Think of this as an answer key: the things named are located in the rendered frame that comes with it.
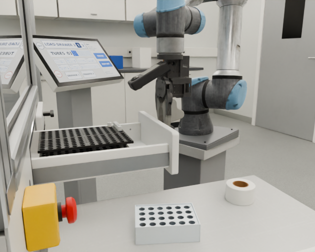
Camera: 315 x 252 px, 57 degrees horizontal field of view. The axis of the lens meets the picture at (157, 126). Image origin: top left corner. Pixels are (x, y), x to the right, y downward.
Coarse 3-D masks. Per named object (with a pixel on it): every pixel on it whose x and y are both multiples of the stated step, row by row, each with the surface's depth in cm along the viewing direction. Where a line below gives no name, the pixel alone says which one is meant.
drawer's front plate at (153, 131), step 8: (144, 112) 93; (144, 120) 89; (152, 120) 82; (144, 128) 90; (152, 128) 83; (160, 128) 77; (168, 128) 73; (144, 136) 91; (152, 136) 83; (160, 136) 77; (168, 136) 72; (176, 136) 70; (176, 144) 70; (176, 152) 71; (176, 160) 71; (168, 168) 74; (176, 168) 72
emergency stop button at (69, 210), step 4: (68, 200) 44; (72, 200) 44; (64, 204) 45; (68, 204) 44; (72, 204) 44; (64, 208) 44; (68, 208) 43; (72, 208) 44; (76, 208) 45; (64, 212) 44; (68, 212) 43; (72, 212) 44; (76, 212) 44; (64, 216) 44; (68, 216) 43; (72, 216) 44; (76, 216) 44; (68, 220) 44; (72, 220) 44
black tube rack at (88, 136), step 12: (48, 132) 80; (60, 132) 80; (72, 132) 80; (84, 132) 80; (96, 132) 80; (108, 132) 80; (48, 144) 70; (60, 144) 69; (72, 144) 70; (84, 144) 70; (96, 144) 69; (108, 144) 70; (120, 144) 79
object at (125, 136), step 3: (120, 132) 80; (123, 132) 80; (123, 135) 77; (126, 135) 77; (123, 138) 74; (126, 138) 75; (129, 138) 74; (126, 141) 72; (129, 141) 72; (132, 141) 72
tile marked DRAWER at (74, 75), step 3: (66, 72) 144; (69, 72) 146; (72, 72) 147; (75, 72) 149; (78, 72) 150; (66, 75) 143; (69, 75) 144; (72, 75) 146; (75, 75) 147; (78, 75) 149; (69, 78) 143; (72, 78) 145; (75, 78) 146; (78, 78) 148
